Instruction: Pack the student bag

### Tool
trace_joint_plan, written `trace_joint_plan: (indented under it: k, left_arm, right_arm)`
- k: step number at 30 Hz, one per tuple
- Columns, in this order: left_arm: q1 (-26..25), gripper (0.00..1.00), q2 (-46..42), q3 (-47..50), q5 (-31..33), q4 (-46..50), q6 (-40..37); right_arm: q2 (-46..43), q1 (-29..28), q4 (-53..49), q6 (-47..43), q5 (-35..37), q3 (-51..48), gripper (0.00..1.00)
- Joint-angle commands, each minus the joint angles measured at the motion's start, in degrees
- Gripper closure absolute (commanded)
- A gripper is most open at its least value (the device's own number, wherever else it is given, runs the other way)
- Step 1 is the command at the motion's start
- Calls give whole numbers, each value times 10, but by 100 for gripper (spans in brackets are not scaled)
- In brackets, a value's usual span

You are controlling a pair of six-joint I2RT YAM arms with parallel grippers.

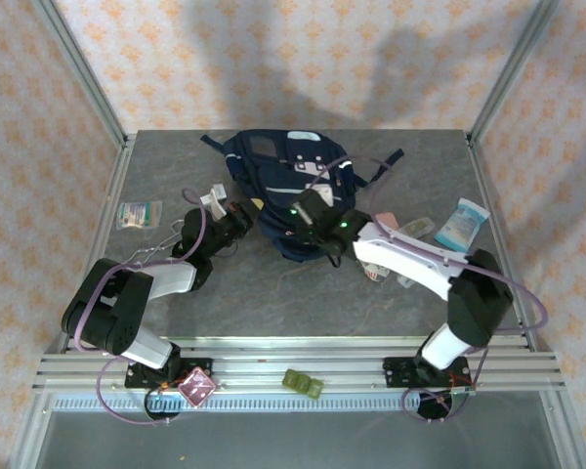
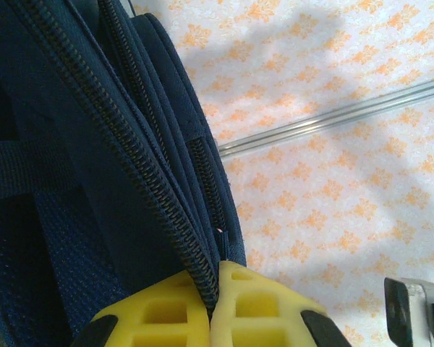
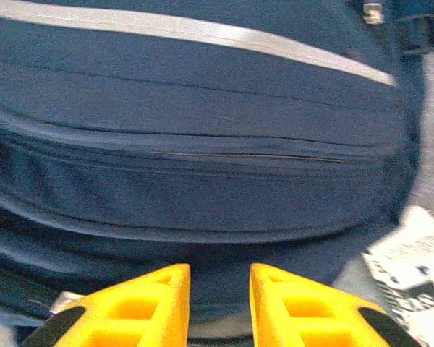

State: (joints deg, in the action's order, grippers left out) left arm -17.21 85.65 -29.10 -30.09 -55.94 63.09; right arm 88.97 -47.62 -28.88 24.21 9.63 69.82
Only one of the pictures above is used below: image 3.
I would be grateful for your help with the newspaper print pencil pouch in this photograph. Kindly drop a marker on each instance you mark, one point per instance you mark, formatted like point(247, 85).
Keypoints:
point(412, 274)

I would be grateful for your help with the navy blue backpack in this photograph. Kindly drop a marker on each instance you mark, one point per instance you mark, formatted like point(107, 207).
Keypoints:
point(202, 144)

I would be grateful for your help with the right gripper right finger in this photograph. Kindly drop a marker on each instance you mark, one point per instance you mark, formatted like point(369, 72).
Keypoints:
point(267, 307)

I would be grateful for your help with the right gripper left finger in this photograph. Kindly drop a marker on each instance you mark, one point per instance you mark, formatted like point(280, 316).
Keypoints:
point(173, 307)

